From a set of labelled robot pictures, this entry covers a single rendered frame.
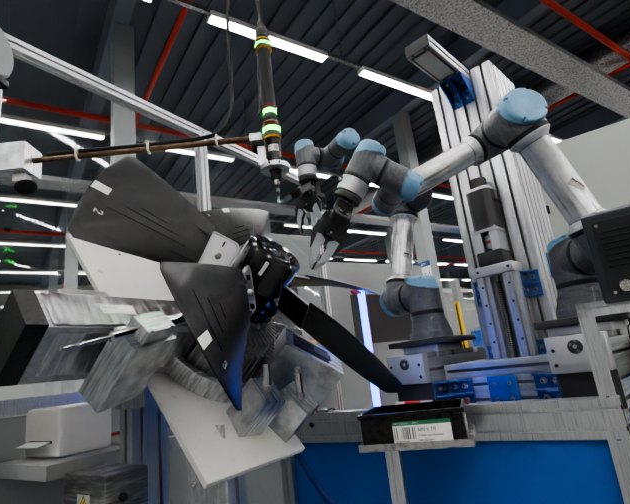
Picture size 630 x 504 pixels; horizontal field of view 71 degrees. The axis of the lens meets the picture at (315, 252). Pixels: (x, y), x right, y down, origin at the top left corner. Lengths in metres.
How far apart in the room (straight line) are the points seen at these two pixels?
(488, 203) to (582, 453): 0.84
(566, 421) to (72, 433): 1.09
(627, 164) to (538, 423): 1.79
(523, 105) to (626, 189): 1.40
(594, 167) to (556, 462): 1.81
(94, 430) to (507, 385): 1.11
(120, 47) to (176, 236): 5.74
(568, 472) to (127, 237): 1.01
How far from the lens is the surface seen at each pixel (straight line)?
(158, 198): 0.90
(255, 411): 0.85
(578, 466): 1.17
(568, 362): 1.27
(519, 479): 1.20
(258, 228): 1.06
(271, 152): 1.08
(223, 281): 0.71
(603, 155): 2.71
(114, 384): 0.74
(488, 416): 1.16
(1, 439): 1.39
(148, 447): 1.11
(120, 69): 6.34
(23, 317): 0.71
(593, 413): 1.13
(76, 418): 1.22
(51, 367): 0.78
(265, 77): 1.19
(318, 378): 1.00
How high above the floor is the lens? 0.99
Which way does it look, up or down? 15 degrees up
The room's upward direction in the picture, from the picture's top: 7 degrees counter-clockwise
